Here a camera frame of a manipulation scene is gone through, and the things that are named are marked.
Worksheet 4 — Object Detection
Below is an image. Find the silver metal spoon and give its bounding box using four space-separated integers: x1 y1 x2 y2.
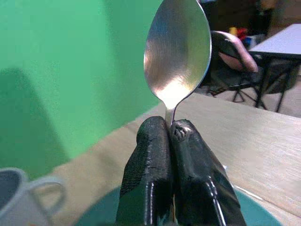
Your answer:
143 0 213 126

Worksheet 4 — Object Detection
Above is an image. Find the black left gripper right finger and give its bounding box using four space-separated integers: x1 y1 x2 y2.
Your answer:
169 119 247 226

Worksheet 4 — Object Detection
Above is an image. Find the teal plate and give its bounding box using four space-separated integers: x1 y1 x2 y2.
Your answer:
74 184 287 226

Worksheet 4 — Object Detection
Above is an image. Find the black folding chair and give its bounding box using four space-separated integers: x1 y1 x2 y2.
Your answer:
206 31 269 110

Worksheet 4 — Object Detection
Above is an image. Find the person in pink top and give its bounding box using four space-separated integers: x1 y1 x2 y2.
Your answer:
217 32 259 73

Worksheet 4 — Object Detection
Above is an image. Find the white folding table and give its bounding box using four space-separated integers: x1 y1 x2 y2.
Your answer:
248 23 301 113

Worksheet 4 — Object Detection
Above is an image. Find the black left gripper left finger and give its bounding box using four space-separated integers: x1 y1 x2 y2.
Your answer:
116 115 175 226

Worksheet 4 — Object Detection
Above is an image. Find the colourful toys pile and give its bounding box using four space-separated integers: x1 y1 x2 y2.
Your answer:
229 27 253 45

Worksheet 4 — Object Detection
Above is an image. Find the white mug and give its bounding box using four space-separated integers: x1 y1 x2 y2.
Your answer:
0 167 67 226

